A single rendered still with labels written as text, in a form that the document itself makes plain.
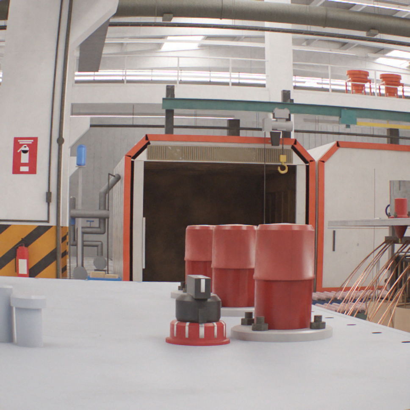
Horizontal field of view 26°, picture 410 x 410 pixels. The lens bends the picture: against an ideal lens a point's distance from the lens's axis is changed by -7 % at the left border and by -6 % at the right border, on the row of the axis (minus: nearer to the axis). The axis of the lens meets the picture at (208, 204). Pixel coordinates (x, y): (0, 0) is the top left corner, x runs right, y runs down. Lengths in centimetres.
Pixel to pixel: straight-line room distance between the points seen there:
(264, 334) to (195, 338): 8
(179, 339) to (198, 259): 71
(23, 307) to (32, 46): 1098
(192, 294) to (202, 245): 70
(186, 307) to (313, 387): 33
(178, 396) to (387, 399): 16
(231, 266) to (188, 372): 60
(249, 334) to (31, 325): 27
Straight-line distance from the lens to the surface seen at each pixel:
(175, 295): 173
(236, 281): 140
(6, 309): 97
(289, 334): 106
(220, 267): 141
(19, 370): 79
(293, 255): 108
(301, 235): 108
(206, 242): 173
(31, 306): 94
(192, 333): 102
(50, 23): 1194
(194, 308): 103
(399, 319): 404
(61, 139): 1163
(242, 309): 138
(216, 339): 103
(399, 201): 403
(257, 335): 106
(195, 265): 173
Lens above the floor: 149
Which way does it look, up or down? 1 degrees up
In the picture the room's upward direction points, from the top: 1 degrees clockwise
